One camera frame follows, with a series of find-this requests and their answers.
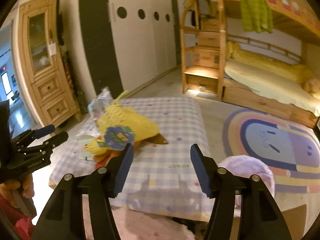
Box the white wardrobe with portholes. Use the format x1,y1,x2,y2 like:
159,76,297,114
79,0,178,96

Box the brown leather knife sheath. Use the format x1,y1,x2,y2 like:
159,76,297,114
146,133,168,145

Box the white paper tag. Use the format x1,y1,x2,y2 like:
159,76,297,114
48,43,57,56

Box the wooden bunk bed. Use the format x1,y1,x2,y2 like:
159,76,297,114
215,0,320,129

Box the rainbow floor rug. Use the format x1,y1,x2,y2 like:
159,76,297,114
222,108,319,193

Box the clothes pile on stairs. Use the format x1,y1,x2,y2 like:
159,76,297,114
183,0,217,19

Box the pine glass-door cabinet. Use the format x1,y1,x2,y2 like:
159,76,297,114
17,0,81,127

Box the plush toy on bed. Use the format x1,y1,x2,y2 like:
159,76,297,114
303,78,320,94

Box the pink fluffy cushion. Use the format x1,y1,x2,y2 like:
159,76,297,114
82,199,196,240

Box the person's left hand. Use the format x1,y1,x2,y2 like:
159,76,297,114
1,174,35,207

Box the checkered tablecloth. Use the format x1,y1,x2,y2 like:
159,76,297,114
49,96,216,222

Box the orange glove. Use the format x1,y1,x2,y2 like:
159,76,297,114
93,150,121,170

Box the yellow bed quilt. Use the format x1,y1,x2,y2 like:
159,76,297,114
225,41,319,117

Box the clear plastic packaging bag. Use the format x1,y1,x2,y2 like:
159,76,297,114
88,87,113,128

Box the green puffer jacket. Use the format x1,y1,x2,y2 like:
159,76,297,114
240,0,273,34

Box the wooden bunk stair drawers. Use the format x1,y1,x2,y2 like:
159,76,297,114
180,2,226,101

